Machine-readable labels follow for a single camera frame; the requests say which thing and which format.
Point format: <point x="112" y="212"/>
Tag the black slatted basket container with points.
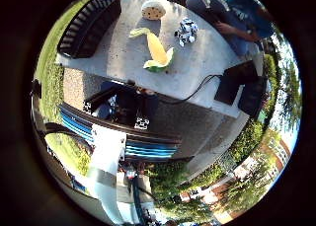
<point x="89" y="28"/>

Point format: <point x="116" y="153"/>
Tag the black and white plush toy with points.
<point x="187" y="30"/>

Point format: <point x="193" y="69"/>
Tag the yellow corn plush toy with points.
<point x="156" y="48"/>

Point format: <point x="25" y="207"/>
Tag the blue striped black cart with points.
<point x="148" y="150"/>

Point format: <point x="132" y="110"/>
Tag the person in blue shirt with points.
<point x="237" y="25"/>

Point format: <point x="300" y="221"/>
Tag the flat black box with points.
<point x="235" y="84"/>

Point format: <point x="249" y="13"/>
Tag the tan cookie plush toy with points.
<point x="153" y="11"/>

